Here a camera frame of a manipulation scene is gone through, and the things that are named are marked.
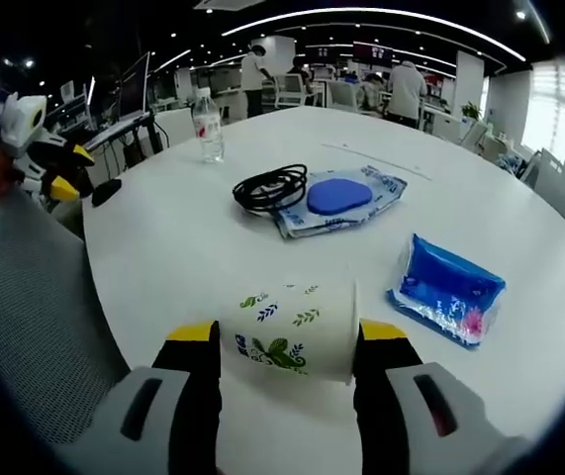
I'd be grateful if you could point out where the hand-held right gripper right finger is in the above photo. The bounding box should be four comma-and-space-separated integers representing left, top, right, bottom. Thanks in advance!
353, 319, 516, 475

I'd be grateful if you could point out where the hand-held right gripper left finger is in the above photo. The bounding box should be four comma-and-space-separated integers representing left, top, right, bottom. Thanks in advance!
58, 320, 224, 475

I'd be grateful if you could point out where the white leaf-print paper cup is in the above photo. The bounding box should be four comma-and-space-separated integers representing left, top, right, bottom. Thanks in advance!
218, 279, 362, 387

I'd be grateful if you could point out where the blue tissue packet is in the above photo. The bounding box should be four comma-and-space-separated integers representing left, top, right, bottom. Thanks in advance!
385, 232, 507, 350

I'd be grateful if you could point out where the clear plastic water bottle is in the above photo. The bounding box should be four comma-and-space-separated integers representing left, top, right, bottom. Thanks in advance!
191, 88, 226, 164

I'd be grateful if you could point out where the black cable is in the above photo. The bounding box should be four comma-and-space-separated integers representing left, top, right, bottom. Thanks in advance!
232, 163, 309, 217

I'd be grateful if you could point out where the light blue wet wipes packet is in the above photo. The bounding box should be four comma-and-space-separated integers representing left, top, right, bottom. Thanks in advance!
272, 165, 409, 241

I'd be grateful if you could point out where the black oval object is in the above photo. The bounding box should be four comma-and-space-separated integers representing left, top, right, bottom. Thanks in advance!
91, 178, 123, 207

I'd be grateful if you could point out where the desk with black legs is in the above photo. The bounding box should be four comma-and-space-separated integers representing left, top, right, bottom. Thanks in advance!
83, 111, 169, 167

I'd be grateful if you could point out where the computer monitor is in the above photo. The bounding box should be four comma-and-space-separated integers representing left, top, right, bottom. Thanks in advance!
118, 51, 152, 123

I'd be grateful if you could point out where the white office chair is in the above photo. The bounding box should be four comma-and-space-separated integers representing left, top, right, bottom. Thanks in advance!
155, 107, 194, 147
326, 78, 362, 113
533, 147, 565, 222
274, 73, 311, 108

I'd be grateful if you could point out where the grey mesh office chair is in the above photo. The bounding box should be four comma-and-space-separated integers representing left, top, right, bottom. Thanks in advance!
0, 190, 133, 475

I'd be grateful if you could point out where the white round table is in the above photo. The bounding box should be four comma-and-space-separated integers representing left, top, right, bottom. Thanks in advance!
79, 105, 565, 475

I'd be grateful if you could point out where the potted green plant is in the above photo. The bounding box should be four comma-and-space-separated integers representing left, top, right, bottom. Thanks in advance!
459, 101, 484, 123

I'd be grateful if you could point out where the dark wall screen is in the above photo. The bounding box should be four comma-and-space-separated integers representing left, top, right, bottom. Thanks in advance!
353, 42, 395, 63

